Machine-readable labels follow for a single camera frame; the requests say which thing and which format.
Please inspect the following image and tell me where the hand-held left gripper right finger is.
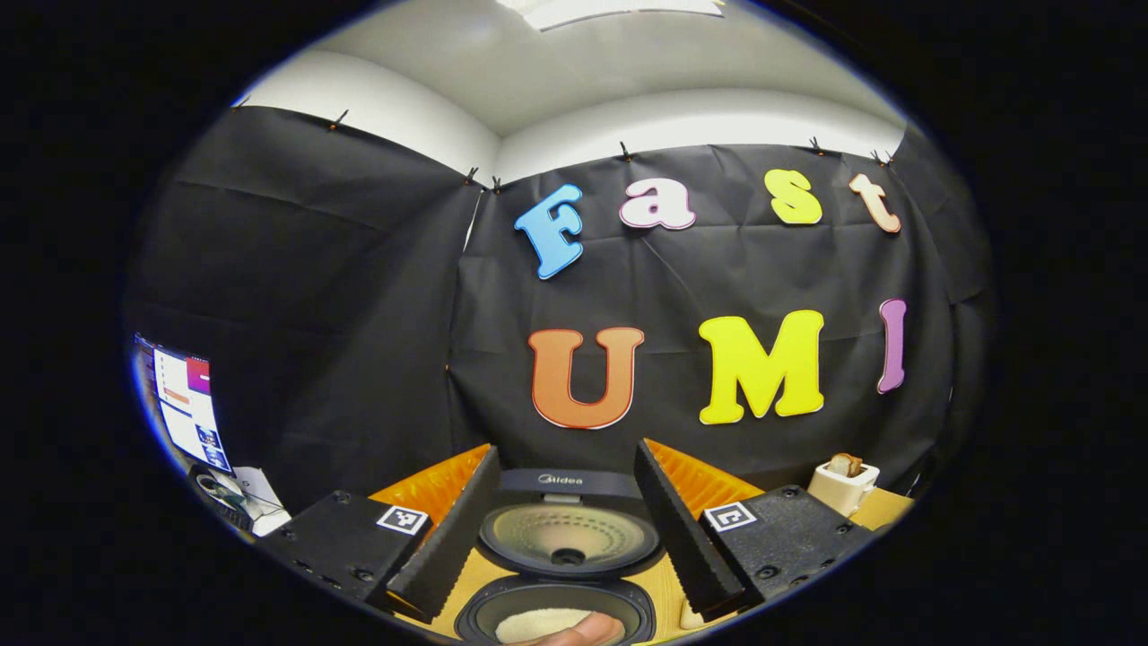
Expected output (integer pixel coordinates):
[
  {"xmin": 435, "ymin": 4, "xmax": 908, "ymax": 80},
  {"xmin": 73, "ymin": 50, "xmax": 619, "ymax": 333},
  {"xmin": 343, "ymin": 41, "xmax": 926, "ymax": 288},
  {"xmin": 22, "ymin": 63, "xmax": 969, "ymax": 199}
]
[{"xmin": 633, "ymin": 438, "xmax": 875, "ymax": 622}]

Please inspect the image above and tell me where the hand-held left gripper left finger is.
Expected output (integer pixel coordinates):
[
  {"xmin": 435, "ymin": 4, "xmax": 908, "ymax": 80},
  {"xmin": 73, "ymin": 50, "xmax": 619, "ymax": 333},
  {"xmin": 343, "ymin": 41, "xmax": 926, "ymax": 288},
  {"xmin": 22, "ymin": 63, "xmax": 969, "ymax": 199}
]
[{"xmin": 256, "ymin": 444, "xmax": 503, "ymax": 624}]

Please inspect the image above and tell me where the silver black rice cooker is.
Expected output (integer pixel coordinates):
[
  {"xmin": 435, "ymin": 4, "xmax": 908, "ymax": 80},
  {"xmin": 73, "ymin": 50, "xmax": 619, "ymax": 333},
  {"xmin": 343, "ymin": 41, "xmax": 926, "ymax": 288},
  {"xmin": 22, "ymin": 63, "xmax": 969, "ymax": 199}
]
[{"xmin": 453, "ymin": 468, "xmax": 665, "ymax": 646}]

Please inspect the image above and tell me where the white toaster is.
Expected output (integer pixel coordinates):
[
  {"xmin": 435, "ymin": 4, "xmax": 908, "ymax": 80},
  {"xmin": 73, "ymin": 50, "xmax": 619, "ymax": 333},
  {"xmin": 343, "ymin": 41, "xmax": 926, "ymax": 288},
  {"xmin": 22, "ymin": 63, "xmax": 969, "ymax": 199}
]
[{"xmin": 807, "ymin": 459, "xmax": 882, "ymax": 519}]

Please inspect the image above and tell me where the white paper sheet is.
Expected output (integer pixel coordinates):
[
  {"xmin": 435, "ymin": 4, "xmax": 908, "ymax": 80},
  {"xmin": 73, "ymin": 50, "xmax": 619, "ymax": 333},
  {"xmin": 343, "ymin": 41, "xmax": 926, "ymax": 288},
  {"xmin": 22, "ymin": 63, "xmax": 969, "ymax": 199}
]
[{"xmin": 235, "ymin": 467, "xmax": 290, "ymax": 537}]

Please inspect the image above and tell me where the computer monitor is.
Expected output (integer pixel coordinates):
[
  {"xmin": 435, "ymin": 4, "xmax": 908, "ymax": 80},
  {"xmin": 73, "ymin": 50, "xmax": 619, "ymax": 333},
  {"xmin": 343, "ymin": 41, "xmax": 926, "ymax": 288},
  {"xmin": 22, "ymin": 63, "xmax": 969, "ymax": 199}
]
[{"xmin": 135, "ymin": 334, "xmax": 234, "ymax": 475}]

